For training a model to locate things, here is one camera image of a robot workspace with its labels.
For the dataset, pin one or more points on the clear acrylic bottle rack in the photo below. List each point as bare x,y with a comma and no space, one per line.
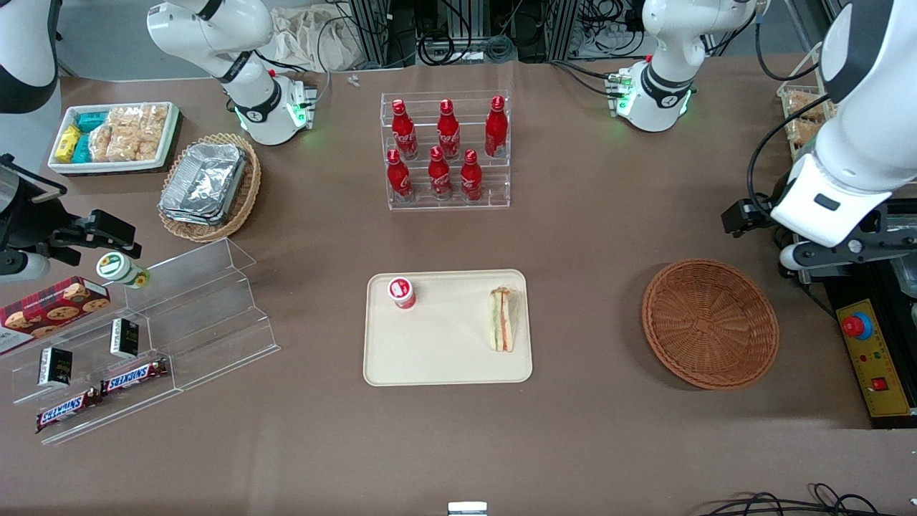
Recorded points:
494,193

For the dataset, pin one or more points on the small white metal object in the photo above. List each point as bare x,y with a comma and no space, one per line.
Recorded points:
467,509

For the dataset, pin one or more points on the yellow snack packet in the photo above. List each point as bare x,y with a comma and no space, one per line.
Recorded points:
68,143

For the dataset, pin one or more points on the white rectangular tray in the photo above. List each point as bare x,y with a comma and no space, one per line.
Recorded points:
107,166

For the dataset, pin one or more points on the stacked foil trays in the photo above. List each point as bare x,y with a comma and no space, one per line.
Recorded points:
204,183

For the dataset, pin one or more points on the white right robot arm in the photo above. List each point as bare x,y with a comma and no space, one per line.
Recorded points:
215,36

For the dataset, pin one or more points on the clear acrylic stepped shelf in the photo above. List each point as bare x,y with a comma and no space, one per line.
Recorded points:
93,419
215,315

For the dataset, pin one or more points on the beige plastic tray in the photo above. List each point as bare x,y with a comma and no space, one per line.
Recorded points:
444,344

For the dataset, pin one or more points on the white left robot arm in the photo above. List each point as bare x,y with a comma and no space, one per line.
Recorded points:
867,107

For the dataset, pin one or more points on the teal snack packet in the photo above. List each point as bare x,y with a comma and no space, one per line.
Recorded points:
83,149
92,120

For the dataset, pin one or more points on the oval light wicker basket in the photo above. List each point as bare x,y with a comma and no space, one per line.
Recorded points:
243,208

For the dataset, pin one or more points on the round brown wicker basket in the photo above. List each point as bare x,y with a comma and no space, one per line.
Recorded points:
709,326

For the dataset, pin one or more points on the aluminium frame post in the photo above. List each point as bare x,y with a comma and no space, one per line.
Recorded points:
369,32

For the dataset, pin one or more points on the red plaid cookie box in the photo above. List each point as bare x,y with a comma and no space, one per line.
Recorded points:
50,312

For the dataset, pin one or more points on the metal pan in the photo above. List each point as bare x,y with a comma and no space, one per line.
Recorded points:
908,281

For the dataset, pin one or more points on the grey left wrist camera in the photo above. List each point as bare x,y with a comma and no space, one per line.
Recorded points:
824,254

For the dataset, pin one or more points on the black and yellow control box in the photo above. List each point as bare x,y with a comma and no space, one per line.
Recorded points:
877,358

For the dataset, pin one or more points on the snickers chocolate bar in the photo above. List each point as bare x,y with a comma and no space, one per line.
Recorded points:
68,411
135,377

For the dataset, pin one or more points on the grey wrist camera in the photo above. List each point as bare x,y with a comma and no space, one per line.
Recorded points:
21,266
824,254

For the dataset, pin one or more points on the beige cloth bag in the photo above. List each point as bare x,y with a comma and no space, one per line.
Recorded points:
315,39

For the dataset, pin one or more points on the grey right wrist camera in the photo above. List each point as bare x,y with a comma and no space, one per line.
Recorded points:
21,266

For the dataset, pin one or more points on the triangular sandwich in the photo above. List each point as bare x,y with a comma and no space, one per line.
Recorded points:
501,321

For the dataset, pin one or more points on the green and white cup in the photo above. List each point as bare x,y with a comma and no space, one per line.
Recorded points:
118,267

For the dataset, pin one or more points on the red cola bottle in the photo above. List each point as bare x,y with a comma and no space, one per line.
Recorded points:
398,179
448,132
471,178
439,175
404,132
496,129

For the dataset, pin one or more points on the rice cracker pack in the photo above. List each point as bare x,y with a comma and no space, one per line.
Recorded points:
123,135
802,131
152,131
804,105
102,143

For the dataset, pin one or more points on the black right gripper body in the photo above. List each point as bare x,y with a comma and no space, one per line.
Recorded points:
27,219

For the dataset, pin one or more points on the red cup with white lid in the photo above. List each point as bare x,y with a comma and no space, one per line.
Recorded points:
402,292

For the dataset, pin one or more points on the small black box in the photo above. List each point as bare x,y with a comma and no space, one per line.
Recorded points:
125,338
55,367

